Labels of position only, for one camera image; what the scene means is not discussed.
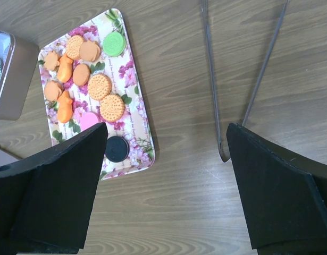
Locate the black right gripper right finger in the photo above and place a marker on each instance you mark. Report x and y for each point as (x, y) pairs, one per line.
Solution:
(283, 194)

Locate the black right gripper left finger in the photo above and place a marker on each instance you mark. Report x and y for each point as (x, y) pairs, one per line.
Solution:
(46, 199)

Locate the metal tongs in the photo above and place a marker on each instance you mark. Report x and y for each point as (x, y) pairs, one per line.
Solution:
(212, 76)

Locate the pink sandwich cookie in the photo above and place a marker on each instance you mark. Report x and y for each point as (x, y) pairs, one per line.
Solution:
(88, 120)

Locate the round dotted biscuit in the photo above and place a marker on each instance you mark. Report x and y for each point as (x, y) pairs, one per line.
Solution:
(112, 108)
(73, 47)
(99, 86)

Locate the orange squirrel cookie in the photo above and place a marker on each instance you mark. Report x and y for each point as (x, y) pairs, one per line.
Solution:
(65, 110)
(65, 69)

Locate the black sandwich cookie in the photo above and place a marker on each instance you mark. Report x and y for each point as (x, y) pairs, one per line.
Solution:
(117, 149)

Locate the orange pumpkin cookie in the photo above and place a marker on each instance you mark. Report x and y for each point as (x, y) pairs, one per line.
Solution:
(89, 51)
(53, 90)

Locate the floral serving tray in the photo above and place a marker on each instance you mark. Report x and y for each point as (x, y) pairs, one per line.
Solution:
(133, 125)

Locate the plain round orange cookie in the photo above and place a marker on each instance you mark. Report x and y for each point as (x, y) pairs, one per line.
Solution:
(81, 75)

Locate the orange leaf cookie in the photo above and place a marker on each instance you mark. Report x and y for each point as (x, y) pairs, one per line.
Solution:
(52, 61)

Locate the rose gold cookie tin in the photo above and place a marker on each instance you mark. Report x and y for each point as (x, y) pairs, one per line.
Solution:
(18, 60)

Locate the green sandwich cookie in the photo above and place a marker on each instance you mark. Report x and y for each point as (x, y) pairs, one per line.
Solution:
(114, 44)

